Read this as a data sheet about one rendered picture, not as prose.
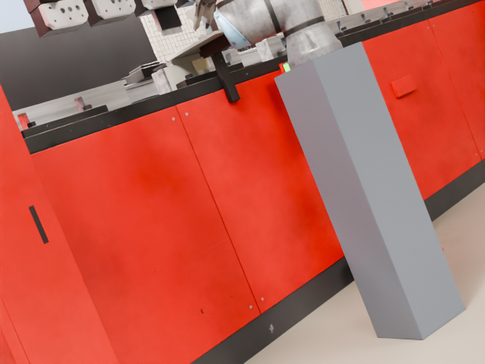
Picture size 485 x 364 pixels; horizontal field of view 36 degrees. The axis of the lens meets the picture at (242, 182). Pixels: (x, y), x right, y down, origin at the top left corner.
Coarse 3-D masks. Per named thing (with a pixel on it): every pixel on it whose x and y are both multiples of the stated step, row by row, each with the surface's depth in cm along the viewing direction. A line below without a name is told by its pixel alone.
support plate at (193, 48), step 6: (210, 36) 237; (216, 36) 241; (198, 42) 241; (204, 42) 243; (186, 48) 246; (192, 48) 247; (198, 48) 254; (174, 54) 250; (180, 54) 250; (186, 54) 256; (192, 54) 262; (168, 60) 253
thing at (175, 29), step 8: (168, 8) 260; (152, 16) 257; (160, 16) 257; (168, 16) 260; (176, 16) 262; (160, 24) 256; (168, 24) 259; (176, 24) 261; (168, 32) 259; (176, 32) 262
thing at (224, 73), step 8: (216, 40) 245; (224, 40) 243; (200, 48) 251; (208, 48) 249; (216, 48) 246; (224, 48) 248; (208, 56) 251; (216, 56) 248; (216, 64) 249; (224, 64) 250; (224, 72) 249; (224, 80) 249; (232, 80) 251; (224, 88) 250; (232, 88) 250; (232, 96) 249
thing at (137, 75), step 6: (144, 66) 273; (150, 66) 273; (156, 66) 275; (162, 66) 268; (132, 72) 276; (138, 72) 272; (144, 72) 271; (150, 72) 273; (126, 78) 277; (132, 78) 275; (138, 78) 273; (144, 78) 271; (150, 78) 278
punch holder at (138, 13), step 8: (136, 0) 253; (144, 0) 250; (152, 0) 252; (160, 0) 254; (168, 0) 256; (176, 0) 259; (136, 8) 254; (144, 8) 252; (152, 8) 252; (160, 8) 257; (136, 16) 256
